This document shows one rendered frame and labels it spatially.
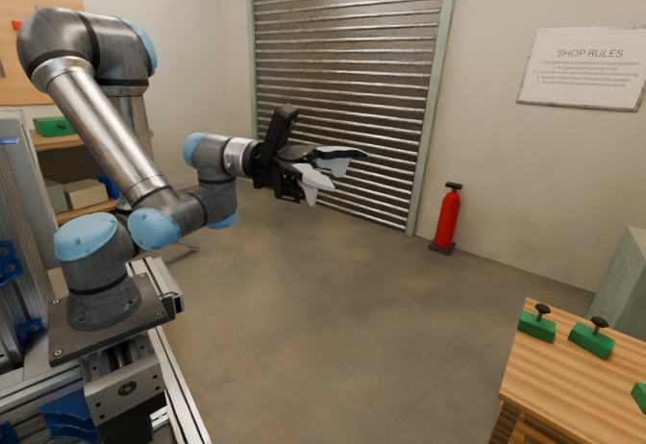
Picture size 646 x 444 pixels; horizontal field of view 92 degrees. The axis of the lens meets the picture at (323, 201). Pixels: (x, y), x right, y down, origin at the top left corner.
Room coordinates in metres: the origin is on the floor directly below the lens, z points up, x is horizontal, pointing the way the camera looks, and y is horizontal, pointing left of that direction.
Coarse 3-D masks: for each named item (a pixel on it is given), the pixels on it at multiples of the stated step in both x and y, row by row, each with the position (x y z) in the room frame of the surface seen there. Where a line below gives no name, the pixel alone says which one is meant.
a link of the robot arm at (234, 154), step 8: (232, 144) 0.57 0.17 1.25; (240, 144) 0.57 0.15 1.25; (248, 144) 0.57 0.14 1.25; (224, 152) 0.56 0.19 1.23; (232, 152) 0.56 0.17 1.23; (240, 152) 0.55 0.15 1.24; (224, 160) 0.56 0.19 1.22; (232, 160) 0.56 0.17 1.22; (240, 160) 0.55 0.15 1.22; (232, 168) 0.56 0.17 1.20; (240, 168) 0.55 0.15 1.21; (240, 176) 0.56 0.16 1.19
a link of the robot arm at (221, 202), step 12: (204, 180) 0.58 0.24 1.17; (228, 180) 0.59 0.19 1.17; (192, 192) 0.55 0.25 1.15; (204, 192) 0.56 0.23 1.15; (216, 192) 0.58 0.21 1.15; (228, 192) 0.59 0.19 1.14; (204, 204) 0.54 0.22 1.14; (216, 204) 0.56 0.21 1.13; (228, 204) 0.59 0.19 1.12; (216, 216) 0.56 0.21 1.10; (228, 216) 0.59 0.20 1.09; (216, 228) 0.58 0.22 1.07
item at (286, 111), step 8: (288, 104) 0.53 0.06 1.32; (280, 112) 0.51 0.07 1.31; (288, 112) 0.51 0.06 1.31; (296, 112) 0.53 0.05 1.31; (272, 120) 0.51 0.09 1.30; (280, 120) 0.51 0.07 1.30; (288, 120) 0.51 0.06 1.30; (272, 128) 0.51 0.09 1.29; (280, 128) 0.51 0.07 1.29; (288, 128) 0.53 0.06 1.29; (272, 136) 0.52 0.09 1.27; (280, 136) 0.52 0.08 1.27; (288, 136) 0.56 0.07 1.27; (264, 144) 0.53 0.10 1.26; (272, 144) 0.52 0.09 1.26; (280, 144) 0.53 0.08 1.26; (264, 152) 0.53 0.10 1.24; (272, 152) 0.52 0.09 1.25; (264, 160) 0.53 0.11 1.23
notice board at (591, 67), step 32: (544, 32) 2.30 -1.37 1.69; (576, 32) 2.20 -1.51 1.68; (608, 32) 2.12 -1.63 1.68; (640, 32) 2.03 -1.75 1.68; (544, 64) 2.27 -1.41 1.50; (576, 64) 2.17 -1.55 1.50; (608, 64) 2.09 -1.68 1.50; (640, 64) 2.00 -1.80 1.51; (544, 96) 2.24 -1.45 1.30; (576, 96) 2.14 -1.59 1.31; (608, 96) 2.06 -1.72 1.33; (640, 96) 1.97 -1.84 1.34
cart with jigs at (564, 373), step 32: (544, 320) 0.91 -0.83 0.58; (576, 320) 0.97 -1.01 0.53; (512, 352) 0.80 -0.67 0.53; (544, 352) 0.81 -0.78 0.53; (576, 352) 0.82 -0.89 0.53; (608, 352) 0.79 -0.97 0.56; (640, 352) 0.83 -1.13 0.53; (512, 384) 0.68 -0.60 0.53; (544, 384) 0.68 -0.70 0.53; (576, 384) 0.69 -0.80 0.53; (608, 384) 0.69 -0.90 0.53; (640, 384) 0.66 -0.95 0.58; (512, 416) 0.64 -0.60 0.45; (544, 416) 0.59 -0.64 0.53; (576, 416) 0.59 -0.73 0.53; (608, 416) 0.59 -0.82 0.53; (640, 416) 0.60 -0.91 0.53
